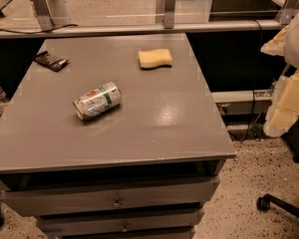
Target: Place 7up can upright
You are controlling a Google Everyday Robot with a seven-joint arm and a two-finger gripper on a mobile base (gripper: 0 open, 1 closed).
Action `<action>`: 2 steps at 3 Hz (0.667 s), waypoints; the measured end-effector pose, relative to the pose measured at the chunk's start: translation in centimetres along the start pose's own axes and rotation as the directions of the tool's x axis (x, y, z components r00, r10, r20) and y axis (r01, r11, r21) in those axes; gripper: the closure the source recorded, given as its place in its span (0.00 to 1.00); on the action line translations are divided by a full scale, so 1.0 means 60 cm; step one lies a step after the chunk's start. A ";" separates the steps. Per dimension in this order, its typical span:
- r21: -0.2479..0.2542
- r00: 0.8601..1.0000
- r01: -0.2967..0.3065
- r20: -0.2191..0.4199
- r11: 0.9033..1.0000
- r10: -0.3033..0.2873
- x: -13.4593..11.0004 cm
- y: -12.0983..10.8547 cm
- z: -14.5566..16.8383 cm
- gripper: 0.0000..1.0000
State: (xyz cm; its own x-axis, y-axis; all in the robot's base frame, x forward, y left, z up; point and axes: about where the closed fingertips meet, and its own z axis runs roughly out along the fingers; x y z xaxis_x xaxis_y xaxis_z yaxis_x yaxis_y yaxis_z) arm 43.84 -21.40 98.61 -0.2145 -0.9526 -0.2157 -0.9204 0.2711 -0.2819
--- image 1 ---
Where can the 7up soda can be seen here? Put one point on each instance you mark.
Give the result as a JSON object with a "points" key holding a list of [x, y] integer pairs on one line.
{"points": [[97, 101]]}

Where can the yellow sponge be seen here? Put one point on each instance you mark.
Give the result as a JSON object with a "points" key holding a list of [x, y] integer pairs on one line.
{"points": [[155, 58]]}

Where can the metal railing frame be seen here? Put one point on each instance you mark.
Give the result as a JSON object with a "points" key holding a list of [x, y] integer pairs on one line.
{"points": [[82, 18]]}

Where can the black office chair base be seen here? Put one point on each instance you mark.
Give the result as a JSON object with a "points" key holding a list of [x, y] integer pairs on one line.
{"points": [[263, 204]]}

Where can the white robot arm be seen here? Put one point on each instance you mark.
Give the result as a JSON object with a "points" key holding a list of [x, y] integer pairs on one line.
{"points": [[291, 45]]}

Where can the top drawer with knob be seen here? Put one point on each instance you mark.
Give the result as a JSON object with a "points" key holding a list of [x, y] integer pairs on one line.
{"points": [[111, 196]]}

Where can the grey drawer cabinet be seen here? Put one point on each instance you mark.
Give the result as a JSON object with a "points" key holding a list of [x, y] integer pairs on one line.
{"points": [[166, 127]]}

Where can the drawer with knob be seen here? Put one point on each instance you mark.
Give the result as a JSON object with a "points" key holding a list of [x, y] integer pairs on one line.
{"points": [[111, 196], [122, 221]]}

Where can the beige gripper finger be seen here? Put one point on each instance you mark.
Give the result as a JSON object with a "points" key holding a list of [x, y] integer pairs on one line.
{"points": [[275, 47], [284, 111]]}

